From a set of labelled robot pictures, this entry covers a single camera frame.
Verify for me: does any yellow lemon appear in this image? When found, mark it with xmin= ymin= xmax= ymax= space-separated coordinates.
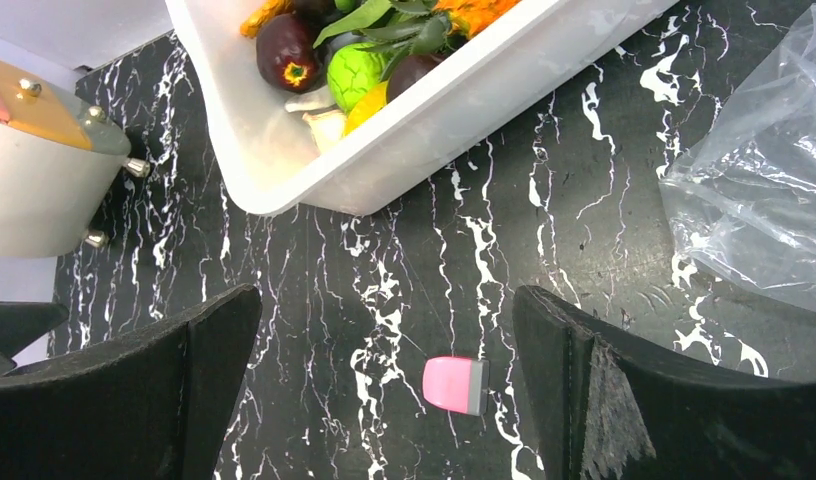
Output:
xmin=342 ymin=81 xmax=388 ymax=137

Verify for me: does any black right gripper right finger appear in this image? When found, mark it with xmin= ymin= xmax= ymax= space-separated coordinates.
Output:
xmin=512 ymin=285 xmax=816 ymax=479

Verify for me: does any white plastic food bin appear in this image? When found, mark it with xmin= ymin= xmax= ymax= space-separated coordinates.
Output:
xmin=167 ymin=0 xmax=669 ymax=216

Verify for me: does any green leafy vegetable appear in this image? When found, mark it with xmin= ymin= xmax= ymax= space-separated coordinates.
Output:
xmin=313 ymin=1 xmax=454 ymax=54

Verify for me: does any small pink box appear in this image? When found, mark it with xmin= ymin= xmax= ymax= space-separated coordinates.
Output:
xmin=422 ymin=356 xmax=490 ymax=416

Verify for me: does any clear zip top bag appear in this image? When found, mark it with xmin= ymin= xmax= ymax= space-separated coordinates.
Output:
xmin=659 ymin=3 xmax=816 ymax=312

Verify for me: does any green lime ball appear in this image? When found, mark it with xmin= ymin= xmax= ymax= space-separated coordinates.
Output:
xmin=327 ymin=42 xmax=390 ymax=114

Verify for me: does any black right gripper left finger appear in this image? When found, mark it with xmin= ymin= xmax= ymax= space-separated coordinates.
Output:
xmin=0 ymin=285 xmax=262 ymax=479

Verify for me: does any white cylindrical container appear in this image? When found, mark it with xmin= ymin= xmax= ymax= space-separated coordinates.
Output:
xmin=0 ymin=60 xmax=151 ymax=258

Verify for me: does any orange toy pineapple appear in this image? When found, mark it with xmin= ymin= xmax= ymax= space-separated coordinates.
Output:
xmin=432 ymin=0 xmax=519 ymax=40

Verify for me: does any dark purple plum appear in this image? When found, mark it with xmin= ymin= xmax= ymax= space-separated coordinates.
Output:
xmin=255 ymin=13 xmax=323 ymax=93

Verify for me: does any white garlic bulb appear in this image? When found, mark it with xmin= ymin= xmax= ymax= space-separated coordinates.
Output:
xmin=284 ymin=85 xmax=347 ymax=154

